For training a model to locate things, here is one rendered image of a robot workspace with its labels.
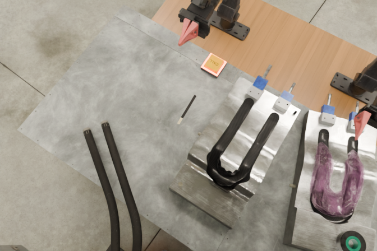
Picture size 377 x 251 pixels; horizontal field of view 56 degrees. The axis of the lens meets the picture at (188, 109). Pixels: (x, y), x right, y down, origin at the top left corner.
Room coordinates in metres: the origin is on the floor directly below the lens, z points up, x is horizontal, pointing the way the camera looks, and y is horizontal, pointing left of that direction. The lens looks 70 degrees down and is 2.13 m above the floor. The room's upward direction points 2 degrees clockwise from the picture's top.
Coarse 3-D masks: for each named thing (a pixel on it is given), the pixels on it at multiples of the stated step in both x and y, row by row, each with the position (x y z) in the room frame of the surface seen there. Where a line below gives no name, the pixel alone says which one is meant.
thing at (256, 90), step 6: (270, 66) 0.61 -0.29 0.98; (258, 78) 0.57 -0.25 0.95; (264, 78) 0.57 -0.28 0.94; (252, 84) 0.56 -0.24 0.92; (258, 84) 0.55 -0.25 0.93; (264, 84) 0.55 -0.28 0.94; (252, 90) 0.53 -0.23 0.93; (258, 90) 0.53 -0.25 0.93; (252, 96) 0.51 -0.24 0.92; (258, 96) 0.51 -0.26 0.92
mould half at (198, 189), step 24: (240, 96) 0.52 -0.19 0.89; (264, 96) 0.52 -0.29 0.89; (216, 120) 0.42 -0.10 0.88; (264, 120) 0.43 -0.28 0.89; (288, 120) 0.43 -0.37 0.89; (240, 144) 0.33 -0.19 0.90; (192, 168) 0.25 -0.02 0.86; (264, 168) 0.24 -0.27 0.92; (192, 192) 0.16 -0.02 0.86; (216, 192) 0.17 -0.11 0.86; (240, 192) 0.17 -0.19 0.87; (216, 216) 0.08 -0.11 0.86
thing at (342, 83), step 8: (336, 72) 0.68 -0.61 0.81; (336, 80) 0.64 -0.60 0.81; (344, 80) 0.64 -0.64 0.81; (352, 80) 0.64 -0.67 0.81; (336, 88) 0.61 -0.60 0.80; (344, 88) 0.60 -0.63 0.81; (352, 88) 0.59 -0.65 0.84; (360, 88) 0.58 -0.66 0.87; (352, 96) 0.57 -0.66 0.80; (360, 96) 0.57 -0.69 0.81; (368, 96) 0.57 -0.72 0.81
